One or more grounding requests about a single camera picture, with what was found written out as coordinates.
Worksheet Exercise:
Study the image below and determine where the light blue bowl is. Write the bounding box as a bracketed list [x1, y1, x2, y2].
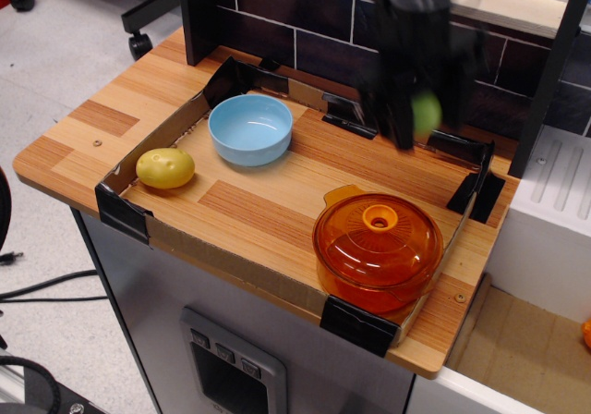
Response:
[208, 94, 294, 167]

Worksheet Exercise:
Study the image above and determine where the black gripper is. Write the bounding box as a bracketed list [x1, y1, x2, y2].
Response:
[358, 0, 487, 151]

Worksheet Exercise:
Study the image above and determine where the orange pot with lid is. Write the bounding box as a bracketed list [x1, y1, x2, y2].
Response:
[312, 185, 443, 315]

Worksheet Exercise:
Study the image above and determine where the grey oven control panel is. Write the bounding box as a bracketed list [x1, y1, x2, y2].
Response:
[180, 307, 288, 413]

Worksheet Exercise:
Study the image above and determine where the green toy pear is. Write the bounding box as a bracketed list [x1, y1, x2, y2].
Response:
[411, 91, 442, 137]

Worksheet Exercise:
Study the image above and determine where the orange toy in sink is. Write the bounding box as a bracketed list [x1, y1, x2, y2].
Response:
[581, 320, 591, 348]

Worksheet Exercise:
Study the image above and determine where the black floor cable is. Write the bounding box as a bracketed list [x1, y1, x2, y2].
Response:
[0, 250, 109, 304]

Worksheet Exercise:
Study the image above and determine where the black braided cable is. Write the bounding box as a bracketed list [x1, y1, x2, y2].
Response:
[0, 356, 62, 414]

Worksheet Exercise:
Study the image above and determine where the yellow toy potato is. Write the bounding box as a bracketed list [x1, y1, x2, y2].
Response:
[136, 148, 195, 189]

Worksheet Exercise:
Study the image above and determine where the black rolling chair base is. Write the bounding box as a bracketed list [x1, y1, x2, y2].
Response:
[121, 0, 180, 61]

